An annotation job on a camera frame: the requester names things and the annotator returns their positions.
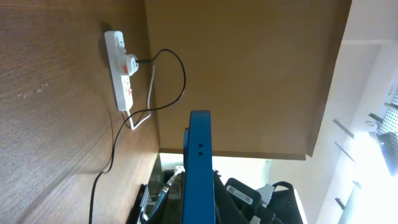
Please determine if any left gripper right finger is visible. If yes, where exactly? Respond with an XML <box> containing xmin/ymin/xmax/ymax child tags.
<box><xmin>213</xmin><ymin>170</ymin><xmax>249</xmax><ymax>224</ymax></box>

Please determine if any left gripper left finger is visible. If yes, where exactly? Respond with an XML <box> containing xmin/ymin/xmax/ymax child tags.
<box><xmin>127</xmin><ymin>169</ymin><xmax>184</xmax><ymax>224</ymax></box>

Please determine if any blue Galaxy smartphone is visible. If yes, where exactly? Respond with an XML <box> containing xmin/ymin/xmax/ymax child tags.
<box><xmin>181</xmin><ymin>110</ymin><xmax>216</xmax><ymax>224</ymax></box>

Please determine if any black USB charging cable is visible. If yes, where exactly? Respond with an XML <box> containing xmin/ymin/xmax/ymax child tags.
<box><xmin>88</xmin><ymin>48</ymin><xmax>187</xmax><ymax>224</ymax></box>

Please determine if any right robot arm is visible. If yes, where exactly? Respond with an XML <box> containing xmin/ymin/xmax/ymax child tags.
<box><xmin>225</xmin><ymin>178</ymin><xmax>308</xmax><ymax>224</ymax></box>

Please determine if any brown wooden side panel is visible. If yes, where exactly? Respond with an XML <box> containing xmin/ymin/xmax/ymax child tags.
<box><xmin>145</xmin><ymin>0</ymin><xmax>351</xmax><ymax>160</ymax></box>

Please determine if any white power strip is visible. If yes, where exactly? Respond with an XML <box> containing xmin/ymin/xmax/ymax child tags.
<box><xmin>104</xmin><ymin>30</ymin><xmax>133</xmax><ymax>111</ymax></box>

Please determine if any white power strip cord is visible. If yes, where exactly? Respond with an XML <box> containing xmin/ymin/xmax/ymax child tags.
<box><xmin>126</xmin><ymin>64</ymin><xmax>155</xmax><ymax>131</ymax></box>

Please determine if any white USB wall charger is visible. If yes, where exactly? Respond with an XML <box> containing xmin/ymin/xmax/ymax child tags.
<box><xmin>118</xmin><ymin>54</ymin><xmax>139</xmax><ymax>76</ymax></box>

